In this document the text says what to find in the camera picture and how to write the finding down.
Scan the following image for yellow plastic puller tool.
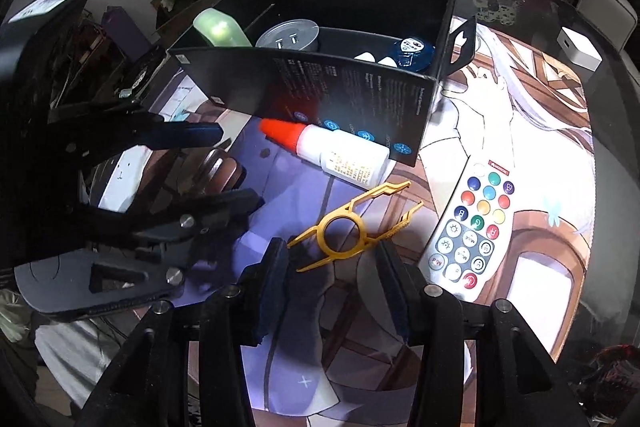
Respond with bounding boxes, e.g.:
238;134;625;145
287;181;425;272

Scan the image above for white glue bottle orange cap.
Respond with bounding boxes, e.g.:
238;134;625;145
259;118;391;186

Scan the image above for white charger cube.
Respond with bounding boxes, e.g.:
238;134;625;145
556;27;604;72

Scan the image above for blue round case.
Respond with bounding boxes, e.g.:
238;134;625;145
391;36;436;70

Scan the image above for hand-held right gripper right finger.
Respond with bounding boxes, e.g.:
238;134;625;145
377;238;591;427

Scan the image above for purple bag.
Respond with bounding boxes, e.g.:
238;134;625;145
102;6;151;63

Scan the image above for black cardboard box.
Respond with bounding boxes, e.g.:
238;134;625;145
167;0;479;168

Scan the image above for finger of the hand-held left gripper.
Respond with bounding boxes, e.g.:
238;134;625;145
49;101;225;158
15;187;265;321

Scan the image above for cola bottle red label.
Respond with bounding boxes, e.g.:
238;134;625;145
585;344;640;408

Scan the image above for green translucent case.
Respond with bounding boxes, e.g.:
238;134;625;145
193;8;253;49

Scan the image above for printed desk mat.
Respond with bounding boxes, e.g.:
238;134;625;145
145;14;599;427

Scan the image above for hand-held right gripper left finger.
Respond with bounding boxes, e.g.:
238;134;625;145
75;237;291;427

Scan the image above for black and white coaster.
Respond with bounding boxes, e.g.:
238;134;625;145
475;0;516;26

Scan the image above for grey round plug adapter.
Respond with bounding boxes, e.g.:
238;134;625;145
256;19;320;53

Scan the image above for white remote control coloured buttons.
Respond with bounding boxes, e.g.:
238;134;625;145
419;155;521;293

